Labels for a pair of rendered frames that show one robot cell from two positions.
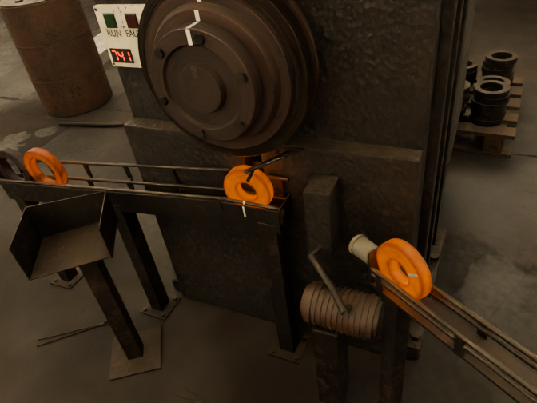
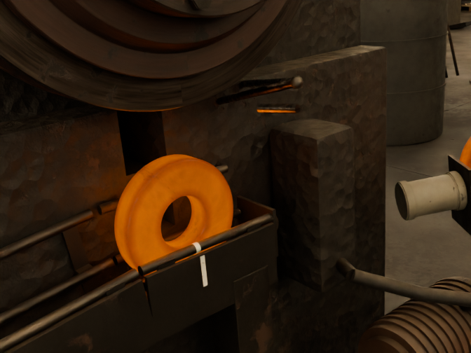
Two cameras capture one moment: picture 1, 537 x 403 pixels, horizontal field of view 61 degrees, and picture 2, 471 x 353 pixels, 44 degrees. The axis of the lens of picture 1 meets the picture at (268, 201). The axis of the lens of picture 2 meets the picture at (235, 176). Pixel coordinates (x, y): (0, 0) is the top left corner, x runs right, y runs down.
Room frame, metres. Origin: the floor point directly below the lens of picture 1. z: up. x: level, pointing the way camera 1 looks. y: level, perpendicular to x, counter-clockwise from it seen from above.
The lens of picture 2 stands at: (0.80, 0.62, 1.02)
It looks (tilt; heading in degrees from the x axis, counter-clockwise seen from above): 20 degrees down; 293
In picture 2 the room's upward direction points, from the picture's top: 5 degrees counter-clockwise
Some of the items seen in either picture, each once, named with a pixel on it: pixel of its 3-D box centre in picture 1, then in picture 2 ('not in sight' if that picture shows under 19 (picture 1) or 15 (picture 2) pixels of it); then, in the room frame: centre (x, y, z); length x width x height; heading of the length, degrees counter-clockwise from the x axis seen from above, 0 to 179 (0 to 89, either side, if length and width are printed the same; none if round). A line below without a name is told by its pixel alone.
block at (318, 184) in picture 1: (324, 215); (312, 203); (1.02, -0.15, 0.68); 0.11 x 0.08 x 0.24; 150
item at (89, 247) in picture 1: (100, 294); not in sight; (1.15, 0.64, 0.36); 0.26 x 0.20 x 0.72; 95
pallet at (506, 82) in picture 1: (419, 83); not in sight; (2.73, -1.08, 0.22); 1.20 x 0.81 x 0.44; 58
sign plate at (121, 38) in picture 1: (139, 37); not in sight; (1.38, 0.30, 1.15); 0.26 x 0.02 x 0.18; 60
